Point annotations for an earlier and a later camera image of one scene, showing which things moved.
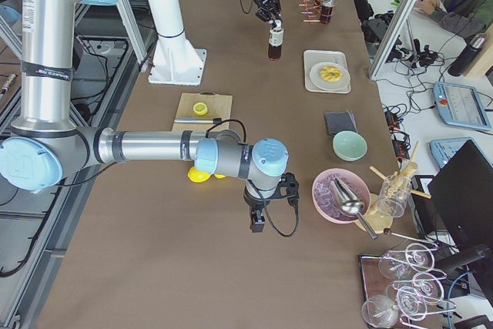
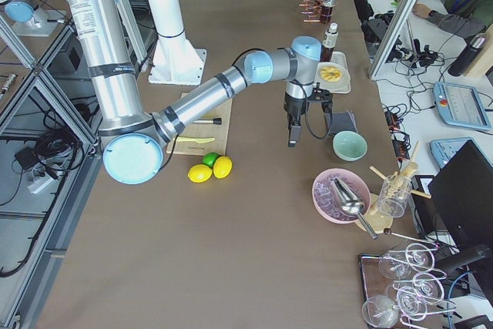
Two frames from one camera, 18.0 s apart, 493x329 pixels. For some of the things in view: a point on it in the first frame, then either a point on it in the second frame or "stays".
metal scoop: x=350 y=204 stays
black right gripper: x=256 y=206 -> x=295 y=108
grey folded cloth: x=337 y=122 stays
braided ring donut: x=330 y=73 stays
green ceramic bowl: x=350 y=146 stays
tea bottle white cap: x=276 y=41 -> x=330 y=36
